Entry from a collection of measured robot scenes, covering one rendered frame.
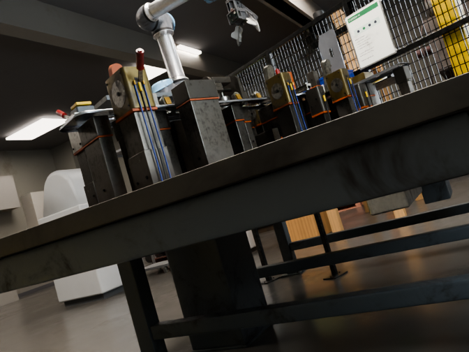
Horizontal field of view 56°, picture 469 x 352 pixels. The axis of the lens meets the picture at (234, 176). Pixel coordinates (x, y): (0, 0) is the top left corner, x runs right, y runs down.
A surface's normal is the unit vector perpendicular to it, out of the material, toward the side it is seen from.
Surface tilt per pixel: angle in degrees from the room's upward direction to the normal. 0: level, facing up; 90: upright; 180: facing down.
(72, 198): 90
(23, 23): 90
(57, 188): 90
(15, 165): 90
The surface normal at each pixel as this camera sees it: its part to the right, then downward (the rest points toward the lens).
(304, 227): -0.48, 0.08
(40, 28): 0.84, -0.28
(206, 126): 0.63, -0.23
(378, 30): -0.72, 0.17
